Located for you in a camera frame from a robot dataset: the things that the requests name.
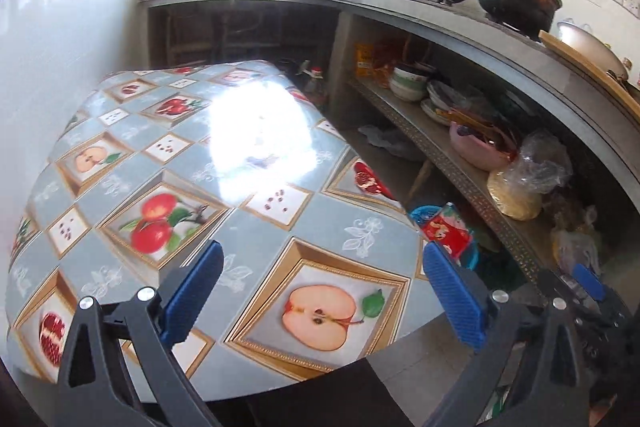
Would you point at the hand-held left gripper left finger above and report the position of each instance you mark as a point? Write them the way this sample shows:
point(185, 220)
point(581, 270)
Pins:
point(192, 297)

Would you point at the pink basin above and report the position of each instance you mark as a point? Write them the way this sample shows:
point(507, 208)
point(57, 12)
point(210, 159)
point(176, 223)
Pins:
point(480, 157)

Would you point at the red snack packets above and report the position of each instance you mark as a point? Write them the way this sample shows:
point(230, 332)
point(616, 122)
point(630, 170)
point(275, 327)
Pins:
point(386, 64)

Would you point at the steel pan with lid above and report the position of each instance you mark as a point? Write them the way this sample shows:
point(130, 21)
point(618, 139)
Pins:
point(590, 44)

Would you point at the fruit print tablecloth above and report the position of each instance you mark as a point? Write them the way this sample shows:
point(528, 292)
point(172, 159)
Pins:
point(240, 227)

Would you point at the bottle with red cap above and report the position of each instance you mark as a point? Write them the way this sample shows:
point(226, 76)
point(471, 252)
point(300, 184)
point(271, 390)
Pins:
point(315, 82)

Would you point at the stack of bowls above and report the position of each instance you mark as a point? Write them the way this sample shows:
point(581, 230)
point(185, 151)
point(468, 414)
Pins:
point(407, 84)

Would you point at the clear plastic bag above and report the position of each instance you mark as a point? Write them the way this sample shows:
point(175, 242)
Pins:
point(542, 162)

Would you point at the blue plastic bin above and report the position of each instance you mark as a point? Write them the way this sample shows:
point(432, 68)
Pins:
point(422, 214)

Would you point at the white rag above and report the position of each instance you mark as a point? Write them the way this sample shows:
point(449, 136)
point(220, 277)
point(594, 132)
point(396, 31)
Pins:
point(387, 141)

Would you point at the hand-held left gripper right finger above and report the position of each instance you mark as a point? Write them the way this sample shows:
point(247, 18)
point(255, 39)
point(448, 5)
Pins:
point(455, 297)

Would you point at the orange snack packet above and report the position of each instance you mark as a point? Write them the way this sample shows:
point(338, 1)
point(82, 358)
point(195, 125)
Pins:
point(365, 61)

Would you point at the concrete kitchen counter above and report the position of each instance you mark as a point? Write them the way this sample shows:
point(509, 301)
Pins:
point(450, 22)

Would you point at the stack of plates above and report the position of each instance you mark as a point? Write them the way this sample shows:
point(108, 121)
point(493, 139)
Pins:
point(440, 104)

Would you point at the wooden cutting board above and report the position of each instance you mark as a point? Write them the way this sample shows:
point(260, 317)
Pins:
point(590, 67)

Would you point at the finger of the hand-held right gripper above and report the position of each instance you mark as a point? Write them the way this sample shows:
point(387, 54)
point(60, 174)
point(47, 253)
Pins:
point(589, 284)

